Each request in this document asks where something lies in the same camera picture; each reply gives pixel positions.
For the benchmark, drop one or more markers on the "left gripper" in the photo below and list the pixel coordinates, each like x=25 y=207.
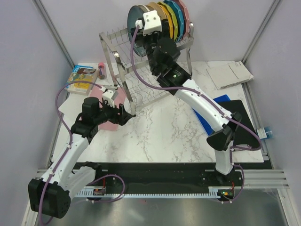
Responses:
x=122 y=118

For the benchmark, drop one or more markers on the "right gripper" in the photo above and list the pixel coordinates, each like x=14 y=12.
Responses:
x=141 y=39

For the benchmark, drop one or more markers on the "beige bird plate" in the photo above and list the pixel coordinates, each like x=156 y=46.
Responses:
x=154 y=6

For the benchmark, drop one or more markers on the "cream and blue plate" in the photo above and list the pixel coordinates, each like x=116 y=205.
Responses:
x=144 y=8

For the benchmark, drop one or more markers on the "dark blue-grey plate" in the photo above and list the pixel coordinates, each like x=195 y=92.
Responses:
x=134 y=14

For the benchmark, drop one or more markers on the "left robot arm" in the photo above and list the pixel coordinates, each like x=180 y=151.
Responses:
x=53 y=192

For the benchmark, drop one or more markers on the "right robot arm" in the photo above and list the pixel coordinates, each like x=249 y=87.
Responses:
x=179 y=83

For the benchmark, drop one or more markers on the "steel two-tier dish rack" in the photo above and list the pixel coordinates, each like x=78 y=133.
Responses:
x=116 y=48

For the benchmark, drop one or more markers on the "yellow dotted plate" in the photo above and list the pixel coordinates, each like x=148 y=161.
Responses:
x=170 y=15

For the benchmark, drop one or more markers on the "green scalloped plate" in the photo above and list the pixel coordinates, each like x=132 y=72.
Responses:
x=176 y=21

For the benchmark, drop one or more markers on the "pink clipboard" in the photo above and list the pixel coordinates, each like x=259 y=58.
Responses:
x=119 y=99

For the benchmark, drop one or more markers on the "pink dotted plate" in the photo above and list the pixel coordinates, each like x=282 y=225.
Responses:
x=186 y=17

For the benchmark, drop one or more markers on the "teal dotted plate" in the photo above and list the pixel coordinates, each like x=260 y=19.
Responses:
x=177 y=5

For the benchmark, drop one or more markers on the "pink capped tube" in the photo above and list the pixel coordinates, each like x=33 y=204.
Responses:
x=102 y=71

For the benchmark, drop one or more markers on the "white paper sheet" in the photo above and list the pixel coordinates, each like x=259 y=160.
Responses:
x=72 y=106

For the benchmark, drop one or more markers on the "illustrated book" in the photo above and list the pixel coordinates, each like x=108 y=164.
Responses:
x=81 y=73

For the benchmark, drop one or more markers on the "white spiral notebook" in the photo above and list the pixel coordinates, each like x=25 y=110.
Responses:
x=230 y=75

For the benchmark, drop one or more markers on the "blue folder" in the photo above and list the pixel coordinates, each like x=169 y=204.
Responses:
x=207 y=128

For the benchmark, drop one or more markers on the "black clipboard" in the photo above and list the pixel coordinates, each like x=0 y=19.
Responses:
x=242 y=137

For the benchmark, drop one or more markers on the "blue clip object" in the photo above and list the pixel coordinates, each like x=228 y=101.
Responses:
x=264 y=133

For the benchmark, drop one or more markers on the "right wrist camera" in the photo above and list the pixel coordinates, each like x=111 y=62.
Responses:
x=150 y=23

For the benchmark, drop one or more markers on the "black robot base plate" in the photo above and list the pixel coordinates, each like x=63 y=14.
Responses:
x=177 y=177

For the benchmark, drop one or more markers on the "white cable duct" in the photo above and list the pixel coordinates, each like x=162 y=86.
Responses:
x=213 y=192

